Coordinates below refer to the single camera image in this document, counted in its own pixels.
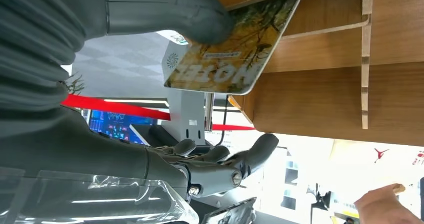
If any blue display screen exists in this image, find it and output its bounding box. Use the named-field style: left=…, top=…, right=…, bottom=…
left=86, top=109, right=159, bottom=146

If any grey kiosk stand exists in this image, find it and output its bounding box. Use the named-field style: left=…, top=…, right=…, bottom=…
left=160, top=41, right=217, bottom=148

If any red barrier belt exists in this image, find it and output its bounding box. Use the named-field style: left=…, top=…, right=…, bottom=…
left=61, top=94, right=257, bottom=132

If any green plant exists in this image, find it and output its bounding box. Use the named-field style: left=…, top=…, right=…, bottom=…
left=62, top=73, right=86, bottom=96

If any wooden divided box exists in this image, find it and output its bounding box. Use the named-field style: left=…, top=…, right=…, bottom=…
left=208, top=0, right=424, bottom=147

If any person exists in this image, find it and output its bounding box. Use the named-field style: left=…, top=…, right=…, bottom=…
left=327, top=139, right=424, bottom=224

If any chrome stanchion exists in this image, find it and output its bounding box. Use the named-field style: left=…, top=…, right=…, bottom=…
left=204, top=92, right=216, bottom=133

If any black stanchion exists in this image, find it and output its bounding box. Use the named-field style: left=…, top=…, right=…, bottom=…
left=221, top=95, right=231, bottom=147

